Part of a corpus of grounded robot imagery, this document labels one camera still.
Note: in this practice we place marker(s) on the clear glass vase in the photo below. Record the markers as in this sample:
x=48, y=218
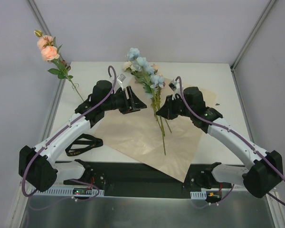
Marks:
x=75, y=86

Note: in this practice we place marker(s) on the left aluminium frame post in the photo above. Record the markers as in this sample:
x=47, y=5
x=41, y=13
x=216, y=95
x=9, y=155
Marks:
x=38, y=16

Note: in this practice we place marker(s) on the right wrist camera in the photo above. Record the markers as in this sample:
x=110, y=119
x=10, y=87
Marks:
x=175, y=87

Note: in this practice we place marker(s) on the black ribbon gold lettering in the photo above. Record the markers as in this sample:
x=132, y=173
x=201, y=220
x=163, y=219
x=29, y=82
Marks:
x=82, y=144

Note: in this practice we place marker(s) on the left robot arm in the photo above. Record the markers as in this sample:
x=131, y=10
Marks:
x=38, y=165

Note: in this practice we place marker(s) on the right aluminium frame post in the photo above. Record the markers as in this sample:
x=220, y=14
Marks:
x=260, y=21

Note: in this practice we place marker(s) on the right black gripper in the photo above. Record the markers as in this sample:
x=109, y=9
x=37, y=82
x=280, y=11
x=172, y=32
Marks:
x=172, y=107

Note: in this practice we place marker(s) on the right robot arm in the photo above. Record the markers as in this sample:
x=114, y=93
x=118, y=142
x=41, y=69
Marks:
x=262, y=170

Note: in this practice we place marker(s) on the front aluminium rail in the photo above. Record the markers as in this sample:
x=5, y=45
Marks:
x=139, y=190

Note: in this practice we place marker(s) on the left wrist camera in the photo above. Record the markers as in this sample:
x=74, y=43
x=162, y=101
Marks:
x=120, y=79

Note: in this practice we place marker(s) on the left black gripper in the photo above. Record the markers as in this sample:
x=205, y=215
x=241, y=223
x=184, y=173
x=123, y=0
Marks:
x=128, y=100

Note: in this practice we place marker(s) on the artificial flower bunch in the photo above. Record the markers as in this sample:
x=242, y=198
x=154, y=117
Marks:
x=153, y=83

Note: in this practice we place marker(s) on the orange wrapping paper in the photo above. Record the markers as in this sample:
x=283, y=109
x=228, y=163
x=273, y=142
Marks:
x=138, y=136

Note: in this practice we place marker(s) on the blue flower stem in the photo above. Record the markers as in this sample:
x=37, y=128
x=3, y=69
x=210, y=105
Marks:
x=134, y=55

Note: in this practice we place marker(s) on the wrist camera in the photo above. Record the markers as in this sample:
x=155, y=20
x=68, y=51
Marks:
x=120, y=79
x=175, y=87

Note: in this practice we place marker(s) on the peach rose stem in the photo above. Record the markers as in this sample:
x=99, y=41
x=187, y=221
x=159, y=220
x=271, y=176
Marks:
x=50, y=53

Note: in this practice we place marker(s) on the aluminium frame post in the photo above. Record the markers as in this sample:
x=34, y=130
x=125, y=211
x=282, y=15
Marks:
x=260, y=21
x=38, y=16

